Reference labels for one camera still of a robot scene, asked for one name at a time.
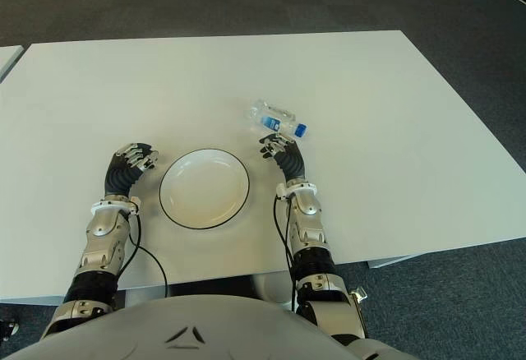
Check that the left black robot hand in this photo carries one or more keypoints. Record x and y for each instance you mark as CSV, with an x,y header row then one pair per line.
x,y
119,175

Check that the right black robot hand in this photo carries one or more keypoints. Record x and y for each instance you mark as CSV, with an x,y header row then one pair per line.
x,y
292,160

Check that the clear water bottle blue cap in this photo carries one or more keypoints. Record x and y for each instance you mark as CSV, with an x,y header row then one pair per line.
x,y
273,118

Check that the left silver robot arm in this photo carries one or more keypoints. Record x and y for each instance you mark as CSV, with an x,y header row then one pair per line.
x,y
102,232

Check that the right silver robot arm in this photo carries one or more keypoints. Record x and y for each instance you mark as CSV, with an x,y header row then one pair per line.
x,y
308,228

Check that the white plate black rim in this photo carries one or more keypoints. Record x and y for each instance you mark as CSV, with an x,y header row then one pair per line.
x,y
203,189

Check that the glossy white robot waist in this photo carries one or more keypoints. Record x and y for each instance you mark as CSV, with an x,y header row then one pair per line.
x,y
273,288

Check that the white table leg beam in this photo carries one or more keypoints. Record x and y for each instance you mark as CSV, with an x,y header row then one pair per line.
x,y
394,261

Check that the white neighbouring table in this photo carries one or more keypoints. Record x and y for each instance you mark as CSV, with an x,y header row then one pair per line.
x,y
8,60

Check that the grey robot torso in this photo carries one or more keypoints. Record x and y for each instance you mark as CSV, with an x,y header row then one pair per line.
x,y
197,327

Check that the black wheeled stand foot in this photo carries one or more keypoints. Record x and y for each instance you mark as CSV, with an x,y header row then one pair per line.
x,y
10,329

